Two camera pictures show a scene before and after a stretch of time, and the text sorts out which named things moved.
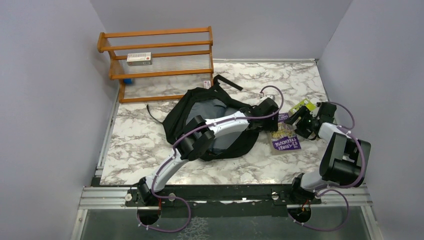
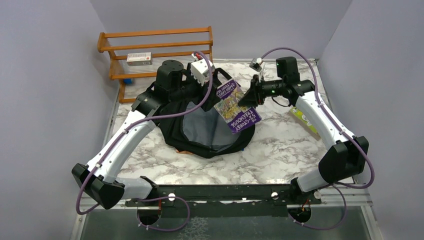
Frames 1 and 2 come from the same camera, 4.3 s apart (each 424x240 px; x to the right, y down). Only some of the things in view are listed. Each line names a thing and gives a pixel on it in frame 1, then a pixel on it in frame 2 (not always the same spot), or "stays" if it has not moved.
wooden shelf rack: (159, 65) stays
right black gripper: (303, 112) to (254, 96)
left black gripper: (271, 125) to (200, 95)
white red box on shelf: (139, 59) stays
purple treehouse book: (284, 140) to (236, 117)
